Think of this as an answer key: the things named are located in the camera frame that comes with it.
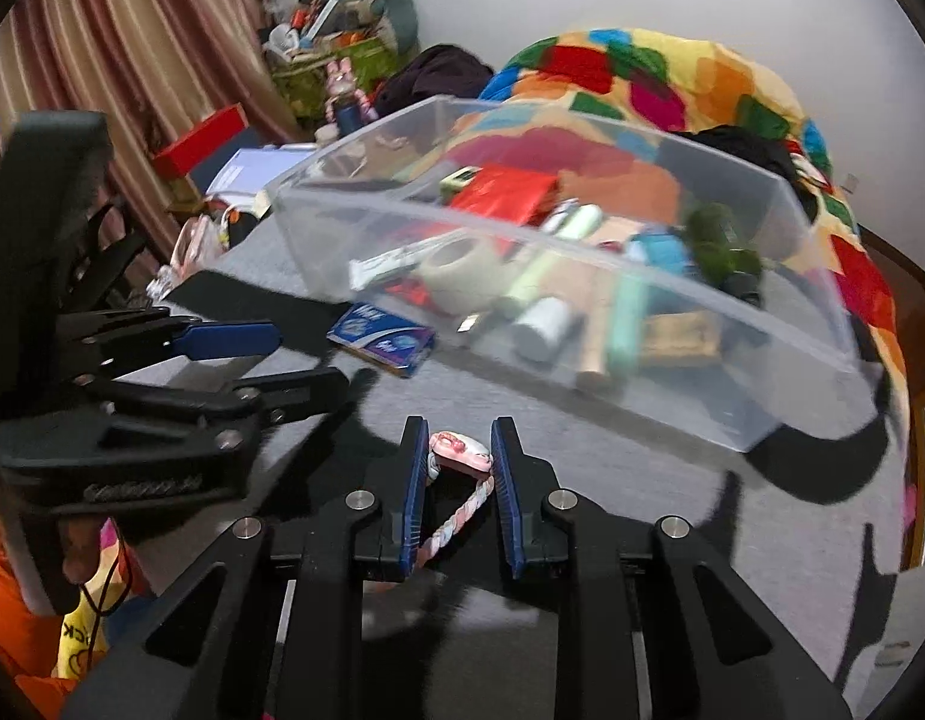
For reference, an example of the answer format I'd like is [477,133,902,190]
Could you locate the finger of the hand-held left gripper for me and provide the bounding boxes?
[73,366,351,428]
[53,307,284,391]

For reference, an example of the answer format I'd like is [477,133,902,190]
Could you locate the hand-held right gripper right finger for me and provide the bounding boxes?
[490,416,854,720]

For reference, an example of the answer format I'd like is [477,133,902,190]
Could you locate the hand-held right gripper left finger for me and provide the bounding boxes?
[61,415,431,720]

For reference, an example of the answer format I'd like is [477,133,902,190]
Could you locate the pink white braided lanyard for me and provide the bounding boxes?
[413,431,501,571]

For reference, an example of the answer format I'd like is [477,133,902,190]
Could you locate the white ointment tube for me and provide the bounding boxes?
[347,236,464,292]

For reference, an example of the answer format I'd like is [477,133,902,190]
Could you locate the clear plastic storage box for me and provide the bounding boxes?
[266,94,884,455]

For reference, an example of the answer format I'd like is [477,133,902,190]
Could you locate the red pouch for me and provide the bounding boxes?
[448,163,561,230]

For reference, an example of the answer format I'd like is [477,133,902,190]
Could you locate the dark green bottle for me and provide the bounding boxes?
[683,202,767,308]

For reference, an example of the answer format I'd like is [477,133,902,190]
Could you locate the person's left hand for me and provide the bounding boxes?
[58,517,107,586]

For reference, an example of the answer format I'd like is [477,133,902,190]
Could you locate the blue tissue packet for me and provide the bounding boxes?
[326,304,437,378]

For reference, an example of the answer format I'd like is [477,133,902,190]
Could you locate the pink pouch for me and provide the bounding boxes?
[170,214,231,271]

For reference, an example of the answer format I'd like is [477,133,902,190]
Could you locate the grey felt table cloth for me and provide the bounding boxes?
[80,217,921,720]

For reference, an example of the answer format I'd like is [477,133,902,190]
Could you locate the light blue book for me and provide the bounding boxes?
[203,146,321,200]

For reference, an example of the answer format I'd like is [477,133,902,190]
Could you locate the white cylinder bottle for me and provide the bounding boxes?
[509,294,584,365]

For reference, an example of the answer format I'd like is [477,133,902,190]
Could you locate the tan tube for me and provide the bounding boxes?
[575,270,621,391]

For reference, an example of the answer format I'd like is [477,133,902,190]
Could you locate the yellow printed clothing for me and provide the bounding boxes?
[52,555,134,680]

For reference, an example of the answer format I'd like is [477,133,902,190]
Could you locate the white tape roll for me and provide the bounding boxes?
[418,236,512,316]

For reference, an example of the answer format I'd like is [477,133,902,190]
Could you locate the red box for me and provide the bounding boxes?
[151,103,250,179]

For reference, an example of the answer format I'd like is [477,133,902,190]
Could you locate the mint green tube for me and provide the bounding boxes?
[603,270,651,376]

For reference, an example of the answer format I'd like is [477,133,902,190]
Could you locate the light green tube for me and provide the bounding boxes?
[496,204,602,320]

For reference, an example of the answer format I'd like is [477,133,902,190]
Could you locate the brown patterned small box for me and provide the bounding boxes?
[642,311,722,368]

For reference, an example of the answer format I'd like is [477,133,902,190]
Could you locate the pink bunny toy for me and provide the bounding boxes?
[323,56,377,121]

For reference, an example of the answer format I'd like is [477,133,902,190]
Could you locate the green fabric bag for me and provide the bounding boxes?
[271,37,400,121]

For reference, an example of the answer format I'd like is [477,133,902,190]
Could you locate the teal small container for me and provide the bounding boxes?
[626,231,699,282]

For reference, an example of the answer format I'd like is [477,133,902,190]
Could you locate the striped curtain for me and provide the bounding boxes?
[0,0,299,256]

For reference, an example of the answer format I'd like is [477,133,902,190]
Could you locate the dark purple clothing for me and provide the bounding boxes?
[373,45,497,117]

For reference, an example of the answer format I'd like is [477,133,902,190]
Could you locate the grey neck pillow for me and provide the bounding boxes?
[331,0,422,53]

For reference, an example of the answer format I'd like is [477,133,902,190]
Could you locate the black clothing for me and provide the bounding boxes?
[687,124,819,218]

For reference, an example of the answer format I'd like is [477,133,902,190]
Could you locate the colourful patchwork blanket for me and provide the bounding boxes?
[433,28,921,578]

